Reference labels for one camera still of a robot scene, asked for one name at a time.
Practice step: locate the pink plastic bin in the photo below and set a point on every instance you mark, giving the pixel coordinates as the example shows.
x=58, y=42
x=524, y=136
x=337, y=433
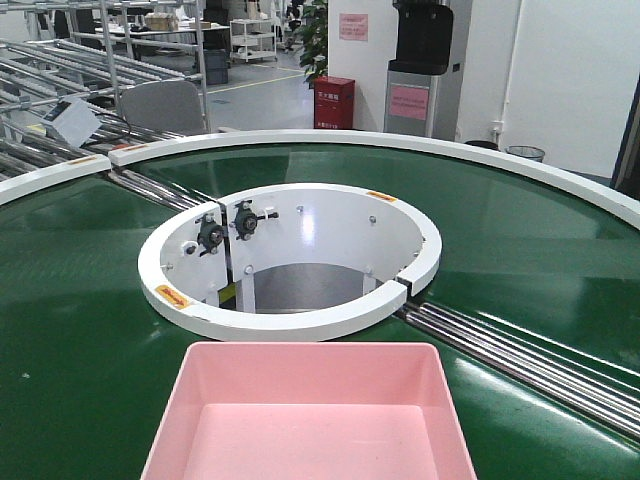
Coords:
x=334, y=410

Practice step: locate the red fire extinguisher cabinet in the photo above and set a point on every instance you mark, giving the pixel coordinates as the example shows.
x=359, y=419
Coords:
x=333, y=103

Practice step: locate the green potted plant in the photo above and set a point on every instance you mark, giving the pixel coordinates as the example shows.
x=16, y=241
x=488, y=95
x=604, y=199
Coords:
x=314, y=36

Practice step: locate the grey water dispenser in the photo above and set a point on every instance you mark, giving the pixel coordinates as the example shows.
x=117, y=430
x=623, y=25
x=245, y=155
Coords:
x=424, y=79

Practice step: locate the white wheeled cart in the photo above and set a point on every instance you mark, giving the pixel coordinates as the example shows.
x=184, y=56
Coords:
x=252, y=40

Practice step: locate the white outer conveyor rim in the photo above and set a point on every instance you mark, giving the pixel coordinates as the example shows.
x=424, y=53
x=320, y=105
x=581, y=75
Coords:
x=616, y=203

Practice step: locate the green circular conveyor belt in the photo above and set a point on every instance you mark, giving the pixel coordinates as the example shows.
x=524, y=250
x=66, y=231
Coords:
x=87, y=365

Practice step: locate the grey control box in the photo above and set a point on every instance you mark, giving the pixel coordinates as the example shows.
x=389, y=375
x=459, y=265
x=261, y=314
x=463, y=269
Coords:
x=71, y=120

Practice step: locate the steel conveyor rollers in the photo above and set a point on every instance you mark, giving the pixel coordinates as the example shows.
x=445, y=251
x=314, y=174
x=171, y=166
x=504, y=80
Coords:
x=578, y=385

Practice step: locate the metal roller conveyor rack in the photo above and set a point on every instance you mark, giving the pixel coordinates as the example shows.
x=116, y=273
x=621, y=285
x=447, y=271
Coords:
x=37, y=75

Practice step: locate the black bearing mount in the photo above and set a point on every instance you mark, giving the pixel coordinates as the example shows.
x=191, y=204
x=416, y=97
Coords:
x=212, y=234

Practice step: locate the pink wall notice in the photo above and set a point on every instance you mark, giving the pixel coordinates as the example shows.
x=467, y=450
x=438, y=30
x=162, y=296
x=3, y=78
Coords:
x=353, y=27

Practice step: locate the wire mesh waste basket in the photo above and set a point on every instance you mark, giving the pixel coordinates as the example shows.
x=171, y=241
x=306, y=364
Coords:
x=527, y=152

